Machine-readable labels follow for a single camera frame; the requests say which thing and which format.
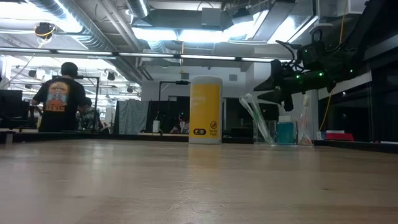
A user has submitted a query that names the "yellow hanging cable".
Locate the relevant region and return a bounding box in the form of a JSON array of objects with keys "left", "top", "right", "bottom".
[{"left": 319, "top": 0, "right": 348, "bottom": 131}]

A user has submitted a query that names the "red flat box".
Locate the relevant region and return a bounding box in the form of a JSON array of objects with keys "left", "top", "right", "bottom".
[{"left": 325, "top": 129, "right": 354, "bottom": 141}]

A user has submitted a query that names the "black monitor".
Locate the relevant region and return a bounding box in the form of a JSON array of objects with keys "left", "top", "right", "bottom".
[{"left": 0, "top": 90, "right": 23, "bottom": 119}]

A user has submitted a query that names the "grey cloth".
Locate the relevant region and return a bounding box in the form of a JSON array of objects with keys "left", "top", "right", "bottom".
[{"left": 114, "top": 99, "right": 149, "bottom": 135}]

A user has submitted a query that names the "black LED light bar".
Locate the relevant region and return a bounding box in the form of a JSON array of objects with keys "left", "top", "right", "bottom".
[{"left": 0, "top": 46, "right": 293, "bottom": 65}]

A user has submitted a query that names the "yellow disinfecting wipes canister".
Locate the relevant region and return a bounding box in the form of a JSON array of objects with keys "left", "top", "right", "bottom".
[{"left": 188, "top": 75, "right": 223, "bottom": 145}]

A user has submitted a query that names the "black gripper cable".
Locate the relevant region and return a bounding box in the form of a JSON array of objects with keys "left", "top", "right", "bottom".
[{"left": 275, "top": 29, "right": 323, "bottom": 68}]

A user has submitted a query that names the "clear acrylic organizer box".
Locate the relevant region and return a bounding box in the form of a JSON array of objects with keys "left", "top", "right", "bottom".
[{"left": 253, "top": 119, "right": 313, "bottom": 146}]

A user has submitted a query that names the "small blue-capped bottle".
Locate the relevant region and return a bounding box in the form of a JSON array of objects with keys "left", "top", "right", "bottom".
[{"left": 277, "top": 116, "right": 287, "bottom": 145}]

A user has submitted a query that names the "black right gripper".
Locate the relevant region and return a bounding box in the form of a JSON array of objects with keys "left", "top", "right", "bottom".
[{"left": 253, "top": 40, "right": 335, "bottom": 112}]

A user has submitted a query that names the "blue white tube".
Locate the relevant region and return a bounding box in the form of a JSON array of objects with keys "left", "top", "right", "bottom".
[{"left": 285, "top": 116, "right": 295, "bottom": 145}]

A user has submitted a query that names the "black ceiling camera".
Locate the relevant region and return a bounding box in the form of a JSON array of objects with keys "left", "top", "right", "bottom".
[{"left": 33, "top": 21, "right": 57, "bottom": 40}]

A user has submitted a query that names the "black neighbouring rig frame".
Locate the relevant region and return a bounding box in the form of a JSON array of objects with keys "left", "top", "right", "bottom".
[
  {"left": 51, "top": 75, "right": 100, "bottom": 131},
  {"left": 159, "top": 80, "right": 190, "bottom": 102}
]

